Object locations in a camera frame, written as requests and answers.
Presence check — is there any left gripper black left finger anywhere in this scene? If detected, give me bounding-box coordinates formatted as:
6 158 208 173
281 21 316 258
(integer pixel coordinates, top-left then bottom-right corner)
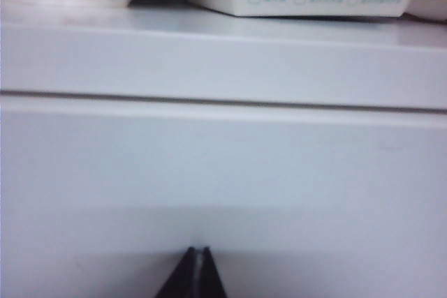
153 246 197 298

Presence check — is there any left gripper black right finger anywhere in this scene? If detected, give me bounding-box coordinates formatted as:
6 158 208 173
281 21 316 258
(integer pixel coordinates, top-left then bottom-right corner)
200 246 226 298

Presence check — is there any white cabinet drawer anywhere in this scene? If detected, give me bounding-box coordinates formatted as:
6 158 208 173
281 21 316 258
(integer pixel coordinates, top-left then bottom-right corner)
0 95 447 298

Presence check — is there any white sideboard cabinet frame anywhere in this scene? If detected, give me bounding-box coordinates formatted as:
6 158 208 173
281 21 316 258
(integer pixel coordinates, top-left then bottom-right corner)
0 0 447 116

